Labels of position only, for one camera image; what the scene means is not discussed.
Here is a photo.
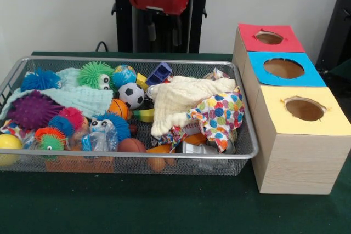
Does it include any yellow smooth ball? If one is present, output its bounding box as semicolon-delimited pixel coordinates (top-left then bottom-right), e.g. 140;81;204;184
0;134;23;167

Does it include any dark green table cloth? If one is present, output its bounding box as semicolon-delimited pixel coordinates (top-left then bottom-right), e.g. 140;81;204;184
0;51;351;234
327;59;351;83

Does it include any shallow mesh bin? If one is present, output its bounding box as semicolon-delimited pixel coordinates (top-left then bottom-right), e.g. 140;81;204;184
0;55;259;176

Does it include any blue building block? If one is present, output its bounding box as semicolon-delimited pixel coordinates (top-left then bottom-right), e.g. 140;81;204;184
145;62;173;86

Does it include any purple spiky ball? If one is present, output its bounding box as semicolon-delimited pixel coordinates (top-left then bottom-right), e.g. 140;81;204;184
7;90;64;130

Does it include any globe print ball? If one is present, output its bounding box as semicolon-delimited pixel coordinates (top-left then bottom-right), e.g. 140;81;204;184
111;64;137;89

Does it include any mint knitted cloth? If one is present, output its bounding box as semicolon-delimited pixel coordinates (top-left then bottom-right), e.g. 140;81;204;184
0;68;115;121

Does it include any small soccer ball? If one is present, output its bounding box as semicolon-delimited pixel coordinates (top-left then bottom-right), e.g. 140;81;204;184
118;82;145;110

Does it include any cream knitted cloth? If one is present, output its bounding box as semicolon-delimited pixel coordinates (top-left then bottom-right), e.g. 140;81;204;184
150;75;239;138

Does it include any green puffer ball with eyes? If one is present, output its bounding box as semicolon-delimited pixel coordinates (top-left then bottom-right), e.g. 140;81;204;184
76;60;115;90

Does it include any black cable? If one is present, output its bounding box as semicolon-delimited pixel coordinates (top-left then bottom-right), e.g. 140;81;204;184
95;41;118;53

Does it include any polka dot cloth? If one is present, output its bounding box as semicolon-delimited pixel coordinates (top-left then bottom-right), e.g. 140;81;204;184
188;91;245;154

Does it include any wooden box with three holes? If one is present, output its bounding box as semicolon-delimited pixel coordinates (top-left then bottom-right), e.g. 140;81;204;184
232;22;351;195

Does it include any blue puffer ball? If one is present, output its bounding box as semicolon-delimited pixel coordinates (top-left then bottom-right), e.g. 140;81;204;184
20;68;61;92

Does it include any black chair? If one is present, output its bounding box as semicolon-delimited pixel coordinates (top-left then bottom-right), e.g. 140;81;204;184
315;0;351;67

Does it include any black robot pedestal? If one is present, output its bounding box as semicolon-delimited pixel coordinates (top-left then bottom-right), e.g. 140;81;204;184
105;0;222;54

